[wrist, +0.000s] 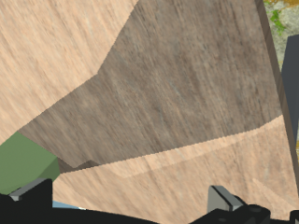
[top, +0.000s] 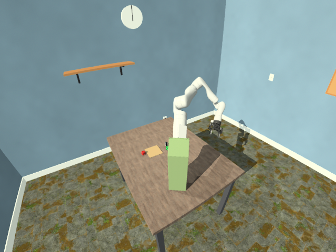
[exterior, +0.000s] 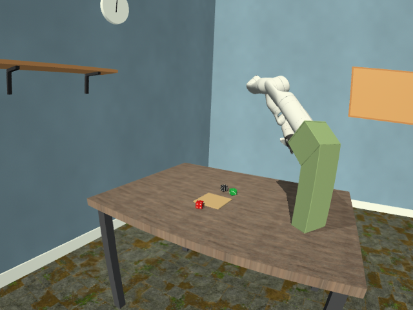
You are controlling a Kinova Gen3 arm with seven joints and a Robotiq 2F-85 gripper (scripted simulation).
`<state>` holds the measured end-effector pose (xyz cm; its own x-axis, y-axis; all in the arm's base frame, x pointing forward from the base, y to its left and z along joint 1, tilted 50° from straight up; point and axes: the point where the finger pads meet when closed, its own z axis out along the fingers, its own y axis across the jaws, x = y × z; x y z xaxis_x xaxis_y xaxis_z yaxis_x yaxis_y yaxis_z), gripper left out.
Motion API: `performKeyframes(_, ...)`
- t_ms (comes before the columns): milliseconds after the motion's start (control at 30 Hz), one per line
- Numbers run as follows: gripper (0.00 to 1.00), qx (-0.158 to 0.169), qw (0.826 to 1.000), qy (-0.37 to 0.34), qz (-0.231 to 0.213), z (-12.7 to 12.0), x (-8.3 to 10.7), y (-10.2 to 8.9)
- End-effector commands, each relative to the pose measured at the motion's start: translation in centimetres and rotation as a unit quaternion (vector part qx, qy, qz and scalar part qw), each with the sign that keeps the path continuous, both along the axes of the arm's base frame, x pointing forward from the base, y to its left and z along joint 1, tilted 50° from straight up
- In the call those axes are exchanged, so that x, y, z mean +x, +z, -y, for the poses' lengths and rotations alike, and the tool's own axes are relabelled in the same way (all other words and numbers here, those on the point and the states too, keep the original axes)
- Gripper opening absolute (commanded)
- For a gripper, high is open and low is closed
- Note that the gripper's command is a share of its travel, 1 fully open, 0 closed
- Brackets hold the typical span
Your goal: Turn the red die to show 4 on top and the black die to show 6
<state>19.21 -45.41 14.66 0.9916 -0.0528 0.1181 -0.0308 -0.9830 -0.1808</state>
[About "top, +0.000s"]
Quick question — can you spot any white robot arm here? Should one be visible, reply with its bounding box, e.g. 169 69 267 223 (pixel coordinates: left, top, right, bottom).
173 77 225 138

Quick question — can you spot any tan flat mat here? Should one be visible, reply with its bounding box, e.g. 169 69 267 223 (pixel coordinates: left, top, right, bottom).
145 145 163 158

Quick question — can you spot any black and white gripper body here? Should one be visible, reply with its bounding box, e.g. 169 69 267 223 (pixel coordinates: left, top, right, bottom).
213 120 221 131

